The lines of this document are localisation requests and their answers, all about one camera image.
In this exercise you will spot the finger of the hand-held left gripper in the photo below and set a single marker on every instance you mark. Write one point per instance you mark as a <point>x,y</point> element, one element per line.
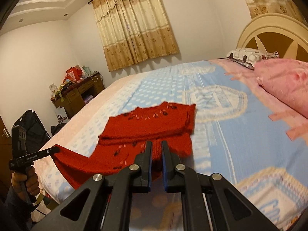
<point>53,150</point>

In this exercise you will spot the black bag on chair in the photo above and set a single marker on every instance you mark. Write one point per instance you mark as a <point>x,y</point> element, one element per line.
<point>33,125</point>

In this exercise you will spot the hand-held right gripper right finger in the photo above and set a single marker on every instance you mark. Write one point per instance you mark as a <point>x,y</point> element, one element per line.
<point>168,168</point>

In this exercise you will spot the cream and brown headboard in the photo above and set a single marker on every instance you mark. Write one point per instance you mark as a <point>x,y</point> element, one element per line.
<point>264,21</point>

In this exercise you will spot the white shopping bag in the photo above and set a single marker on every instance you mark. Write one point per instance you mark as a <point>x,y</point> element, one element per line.
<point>62,118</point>

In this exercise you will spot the wide beige floral curtain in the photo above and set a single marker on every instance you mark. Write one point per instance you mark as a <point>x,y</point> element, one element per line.
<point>134,28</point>

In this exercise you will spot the brown wooden door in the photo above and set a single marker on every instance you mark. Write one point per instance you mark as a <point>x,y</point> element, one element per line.
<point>4,154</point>

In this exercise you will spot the pink folded quilt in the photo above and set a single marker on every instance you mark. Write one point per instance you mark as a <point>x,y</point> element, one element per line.
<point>284,81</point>

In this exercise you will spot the person's left hand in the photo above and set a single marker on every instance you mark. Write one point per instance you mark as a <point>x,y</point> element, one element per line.
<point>33,182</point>

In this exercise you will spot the small white box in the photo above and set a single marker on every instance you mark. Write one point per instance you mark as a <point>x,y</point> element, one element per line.
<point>53,90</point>

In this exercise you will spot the red gift bag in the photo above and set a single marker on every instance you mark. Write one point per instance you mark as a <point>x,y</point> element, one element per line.
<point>72,73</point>

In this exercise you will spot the brown wooden desk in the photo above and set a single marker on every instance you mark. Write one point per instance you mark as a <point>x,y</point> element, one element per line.
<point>72,98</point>

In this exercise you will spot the white patterned pillow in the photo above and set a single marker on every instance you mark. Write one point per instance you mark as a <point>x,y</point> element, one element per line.
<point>243,54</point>

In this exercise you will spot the green yellow striped cloth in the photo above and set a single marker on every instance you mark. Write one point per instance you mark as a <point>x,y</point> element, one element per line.
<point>63,87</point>

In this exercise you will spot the red knitted sweater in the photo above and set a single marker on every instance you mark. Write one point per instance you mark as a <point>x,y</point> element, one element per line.
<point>144,125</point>

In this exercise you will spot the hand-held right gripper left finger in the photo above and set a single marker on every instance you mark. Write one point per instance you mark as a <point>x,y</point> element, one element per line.
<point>145,163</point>

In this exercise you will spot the person's left forearm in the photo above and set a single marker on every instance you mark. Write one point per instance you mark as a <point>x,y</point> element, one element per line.
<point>16,209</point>

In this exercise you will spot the bed with blue patterned sheet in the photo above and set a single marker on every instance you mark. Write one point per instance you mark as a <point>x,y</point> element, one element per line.
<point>216,149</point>

